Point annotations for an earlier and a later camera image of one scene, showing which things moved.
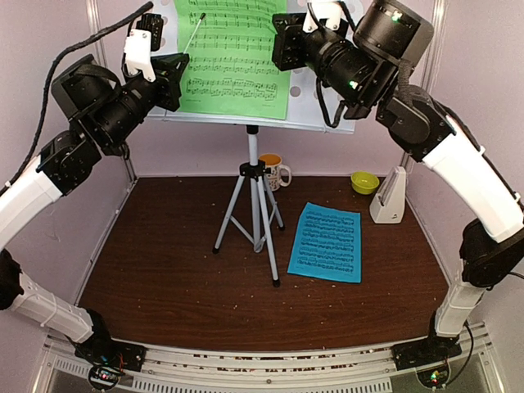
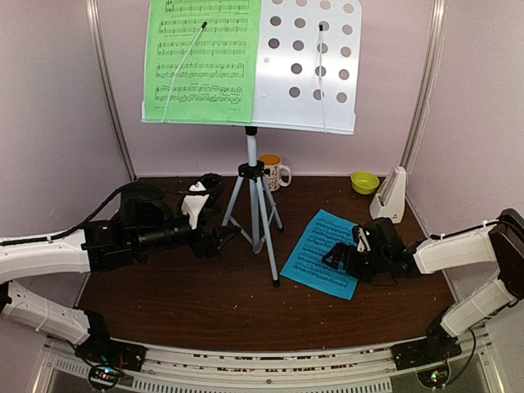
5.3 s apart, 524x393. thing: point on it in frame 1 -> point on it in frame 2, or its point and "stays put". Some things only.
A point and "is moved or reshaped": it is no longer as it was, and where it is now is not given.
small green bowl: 364,182 stays put
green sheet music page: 231,70 is moved or reshaped
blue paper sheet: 327,244 is moved or reshaped
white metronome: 388,206 stays put
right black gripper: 285,54 -> 338,250
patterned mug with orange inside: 273,162 stays put
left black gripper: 169,74 -> 210,244
